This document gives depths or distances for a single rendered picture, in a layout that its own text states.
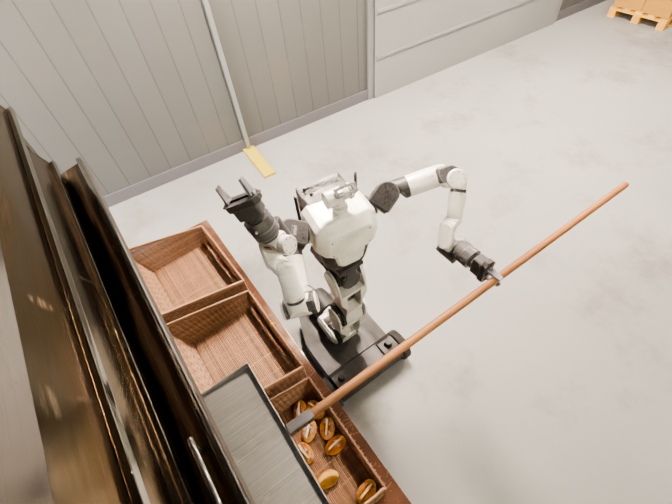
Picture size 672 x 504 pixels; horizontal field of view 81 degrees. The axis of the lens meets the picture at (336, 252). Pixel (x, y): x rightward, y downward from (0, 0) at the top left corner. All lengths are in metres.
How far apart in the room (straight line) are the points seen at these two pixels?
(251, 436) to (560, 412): 1.95
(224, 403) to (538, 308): 2.29
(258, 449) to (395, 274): 1.97
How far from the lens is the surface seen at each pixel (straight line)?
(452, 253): 1.70
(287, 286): 1.31
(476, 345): 2.82
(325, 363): 2.51
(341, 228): 1.47
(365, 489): 1.84
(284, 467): 1.34
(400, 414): 2.58
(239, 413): 1.41
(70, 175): 2.14
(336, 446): 1.88
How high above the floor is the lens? 2.48
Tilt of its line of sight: 51 degrees down
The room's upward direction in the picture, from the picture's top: 7 degrees counter-clockwise
